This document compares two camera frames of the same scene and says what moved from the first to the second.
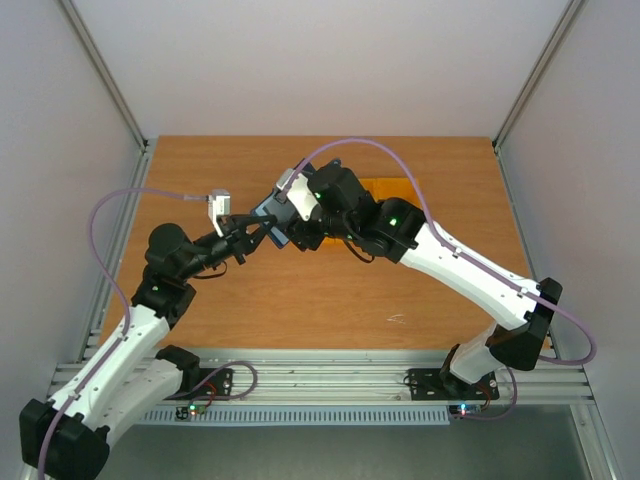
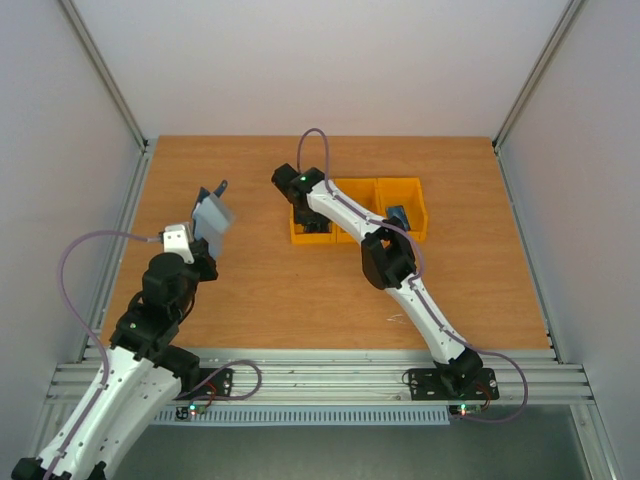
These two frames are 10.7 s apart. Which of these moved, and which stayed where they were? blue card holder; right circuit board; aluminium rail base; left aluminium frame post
Moved: blue card holder
Stayed: right circuit board; left aluminium frame post; aluminium rail base
